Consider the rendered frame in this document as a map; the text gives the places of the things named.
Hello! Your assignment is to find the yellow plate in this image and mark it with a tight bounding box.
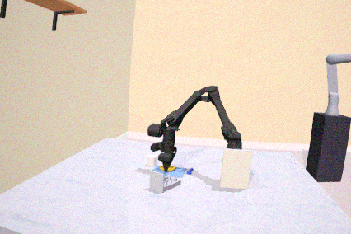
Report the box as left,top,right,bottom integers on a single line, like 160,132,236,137
160,166,175,171

